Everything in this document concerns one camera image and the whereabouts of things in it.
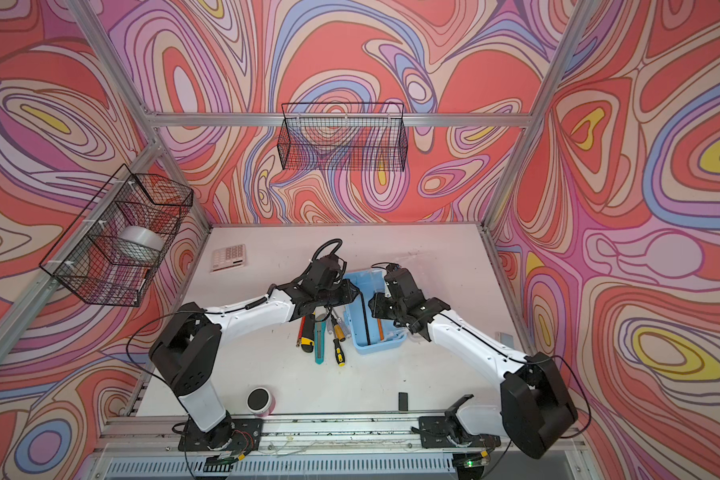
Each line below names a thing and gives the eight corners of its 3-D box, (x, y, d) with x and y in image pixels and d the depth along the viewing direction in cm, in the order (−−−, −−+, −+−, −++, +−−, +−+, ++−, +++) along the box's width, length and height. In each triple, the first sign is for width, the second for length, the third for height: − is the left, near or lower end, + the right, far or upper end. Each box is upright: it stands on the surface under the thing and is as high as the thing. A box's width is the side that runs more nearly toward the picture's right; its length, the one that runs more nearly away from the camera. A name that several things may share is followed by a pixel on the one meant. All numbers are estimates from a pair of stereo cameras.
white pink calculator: (213, 272, 107) (210, 268, 105) (215, 252, 113) (212, 248, 111) (245, 266, 109) (243, 262, 107) (245, 247, 115) (243, 243, 113)
